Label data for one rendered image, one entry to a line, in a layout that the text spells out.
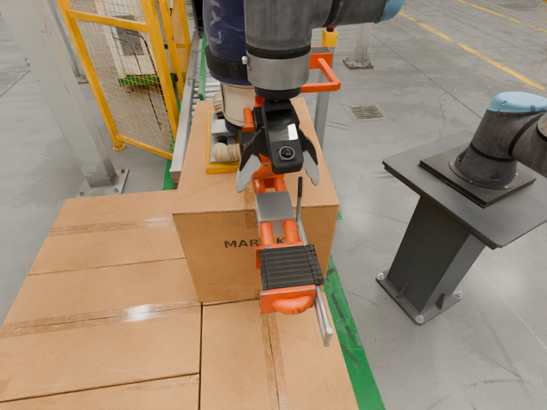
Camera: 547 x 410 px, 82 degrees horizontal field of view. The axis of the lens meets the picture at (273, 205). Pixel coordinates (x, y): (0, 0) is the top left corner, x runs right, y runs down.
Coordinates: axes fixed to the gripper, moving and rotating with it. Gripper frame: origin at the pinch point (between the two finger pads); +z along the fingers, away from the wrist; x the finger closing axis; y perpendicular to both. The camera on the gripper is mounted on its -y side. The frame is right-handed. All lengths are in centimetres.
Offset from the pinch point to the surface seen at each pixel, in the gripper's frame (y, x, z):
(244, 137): 17.3, 5.1, -1.8
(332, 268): 55, -40, 107
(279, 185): 0.6, -0.3, -1.0
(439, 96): 257, -214, 107
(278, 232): -8.5, 1.2, 1.7
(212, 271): 10.3, 17.0, 36.5
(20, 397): -10, 68, 53
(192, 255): 10.5, 21.4, 28.6
